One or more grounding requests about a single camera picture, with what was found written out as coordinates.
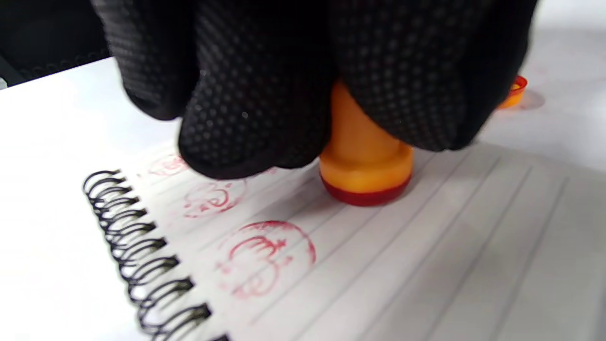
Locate spiral lined notebook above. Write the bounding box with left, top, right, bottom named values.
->
left=83, top=140, right=606, bottom=341

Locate person's left hand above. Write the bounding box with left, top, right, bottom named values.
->
left=90, top=0, right=540, bottom=180

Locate orange reward stamp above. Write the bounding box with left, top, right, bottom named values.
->
left=320, top=81, right=414, bottom=206

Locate orange stamp cap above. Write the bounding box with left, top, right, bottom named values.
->
left=497, top=75, right=528, bottom=110

